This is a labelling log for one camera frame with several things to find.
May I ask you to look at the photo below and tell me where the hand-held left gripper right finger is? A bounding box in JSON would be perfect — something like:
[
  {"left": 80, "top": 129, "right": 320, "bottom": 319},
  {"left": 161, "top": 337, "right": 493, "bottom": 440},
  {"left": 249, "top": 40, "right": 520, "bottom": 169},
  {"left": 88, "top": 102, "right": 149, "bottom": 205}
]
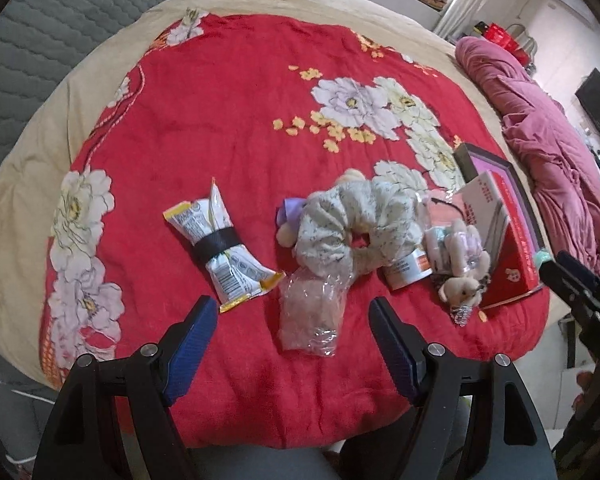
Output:
[{"left": 369, "top": 296, "right": 558, "bottom": 480}]

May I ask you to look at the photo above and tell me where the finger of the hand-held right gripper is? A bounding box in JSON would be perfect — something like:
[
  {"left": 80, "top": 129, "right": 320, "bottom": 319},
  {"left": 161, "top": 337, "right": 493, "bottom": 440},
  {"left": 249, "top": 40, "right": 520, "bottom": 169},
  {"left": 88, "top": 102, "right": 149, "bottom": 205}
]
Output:
[
  {"left": 538, "top": 261, "right": 600, "bottom": 326},
  {"left": 555, "top": 250, "right": 600, "bottom": 306}
]

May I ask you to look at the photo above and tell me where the red bag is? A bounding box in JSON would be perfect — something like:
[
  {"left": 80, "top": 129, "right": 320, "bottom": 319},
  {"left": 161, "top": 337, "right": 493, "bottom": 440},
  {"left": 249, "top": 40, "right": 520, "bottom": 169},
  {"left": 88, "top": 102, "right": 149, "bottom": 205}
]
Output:
[{"left": 482, "top": 21, "right": 528, "bottom": 61}]

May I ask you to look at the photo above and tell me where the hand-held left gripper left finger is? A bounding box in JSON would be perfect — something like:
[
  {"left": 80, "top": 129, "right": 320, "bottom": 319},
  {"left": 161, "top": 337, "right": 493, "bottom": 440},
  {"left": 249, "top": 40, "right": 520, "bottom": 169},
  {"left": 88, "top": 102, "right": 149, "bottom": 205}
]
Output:
[{"left": 32, "top": 295, "right": 220, "bottom": 480}]

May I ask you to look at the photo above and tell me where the grey quilted mattress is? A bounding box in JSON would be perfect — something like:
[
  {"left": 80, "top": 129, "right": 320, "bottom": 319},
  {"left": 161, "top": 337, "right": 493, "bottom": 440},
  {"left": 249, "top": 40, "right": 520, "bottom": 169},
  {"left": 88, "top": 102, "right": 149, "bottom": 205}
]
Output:
[{"left": 0, "top": 0, "right": 221, "bottom": 466}]

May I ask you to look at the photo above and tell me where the white yellow snack packet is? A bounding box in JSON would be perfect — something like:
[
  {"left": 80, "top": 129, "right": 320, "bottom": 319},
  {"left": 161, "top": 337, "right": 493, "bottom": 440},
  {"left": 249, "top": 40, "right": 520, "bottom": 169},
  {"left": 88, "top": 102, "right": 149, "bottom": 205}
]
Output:
[{"left": 162, "top": 177, "right": 287, "bottom": 315}]

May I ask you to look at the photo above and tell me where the plush bear with leopard cloth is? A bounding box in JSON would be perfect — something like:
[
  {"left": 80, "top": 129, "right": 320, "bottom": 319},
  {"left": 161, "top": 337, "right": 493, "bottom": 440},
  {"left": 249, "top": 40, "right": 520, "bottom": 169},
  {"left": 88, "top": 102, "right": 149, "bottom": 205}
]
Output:
[{"left": 437, "top": 252, "right": 493, "bottom": 328}]

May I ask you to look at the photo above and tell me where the red floral blanket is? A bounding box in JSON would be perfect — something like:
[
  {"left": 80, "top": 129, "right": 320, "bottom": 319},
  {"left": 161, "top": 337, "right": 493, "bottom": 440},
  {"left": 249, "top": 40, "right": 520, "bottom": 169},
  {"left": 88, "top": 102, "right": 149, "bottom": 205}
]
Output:
[{"left": 0, "top": 0, "right": 553, "bottom": 451}]

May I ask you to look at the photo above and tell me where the pink quilt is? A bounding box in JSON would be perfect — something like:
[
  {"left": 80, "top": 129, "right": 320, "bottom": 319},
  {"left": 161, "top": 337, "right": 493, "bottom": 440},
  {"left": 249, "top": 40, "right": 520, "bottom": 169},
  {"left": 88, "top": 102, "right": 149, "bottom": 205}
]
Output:
[{"left": 454, "top": 36, "right": 600, "bottom": 276}]

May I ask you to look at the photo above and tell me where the red cardboard box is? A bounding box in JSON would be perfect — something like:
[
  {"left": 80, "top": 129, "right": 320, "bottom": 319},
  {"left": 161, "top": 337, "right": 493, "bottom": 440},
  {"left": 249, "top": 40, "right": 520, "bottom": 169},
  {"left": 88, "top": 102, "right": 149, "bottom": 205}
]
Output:
[{"left": 452, "top": 170, "right": 548, "bottom": 311}]

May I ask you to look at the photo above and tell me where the white plastic bottle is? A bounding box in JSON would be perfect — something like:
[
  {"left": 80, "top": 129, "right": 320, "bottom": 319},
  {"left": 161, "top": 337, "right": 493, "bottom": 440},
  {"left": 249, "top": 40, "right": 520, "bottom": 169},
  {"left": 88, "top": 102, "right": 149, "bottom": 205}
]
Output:
[{"left": 382, "top": 250, "right": 433, "bottom": 292}]

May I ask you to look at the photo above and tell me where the white curtain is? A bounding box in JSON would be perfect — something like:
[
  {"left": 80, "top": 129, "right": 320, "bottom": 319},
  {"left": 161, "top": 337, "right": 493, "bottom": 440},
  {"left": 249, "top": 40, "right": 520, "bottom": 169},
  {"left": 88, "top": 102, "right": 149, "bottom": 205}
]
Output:
[{"left": 432, "top": 0, "right": 516, "bottom": 41}]

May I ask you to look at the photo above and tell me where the clear plastic bag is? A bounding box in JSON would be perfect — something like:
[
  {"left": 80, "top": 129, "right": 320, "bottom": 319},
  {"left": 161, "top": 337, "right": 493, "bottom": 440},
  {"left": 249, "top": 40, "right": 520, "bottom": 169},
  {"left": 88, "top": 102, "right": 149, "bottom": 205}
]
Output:
[{"left": 279, "top": 265, "right": 351, "bottom": 358}]

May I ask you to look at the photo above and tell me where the pink hair accessory pack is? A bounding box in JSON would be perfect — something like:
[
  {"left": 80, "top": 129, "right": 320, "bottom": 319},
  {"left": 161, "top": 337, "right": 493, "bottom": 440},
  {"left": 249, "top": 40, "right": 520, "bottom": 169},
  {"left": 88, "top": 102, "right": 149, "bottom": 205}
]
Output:
[{"left": 422, "top": 192, "right": 481, "bottom": 276}]

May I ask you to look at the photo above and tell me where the floral fabric scrunchie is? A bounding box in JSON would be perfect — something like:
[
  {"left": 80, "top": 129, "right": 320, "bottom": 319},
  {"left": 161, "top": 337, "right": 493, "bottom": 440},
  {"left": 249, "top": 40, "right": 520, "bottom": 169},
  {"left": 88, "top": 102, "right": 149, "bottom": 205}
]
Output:
[{"left": 294, "top": 177, "right": 431, "bottom": 276}]

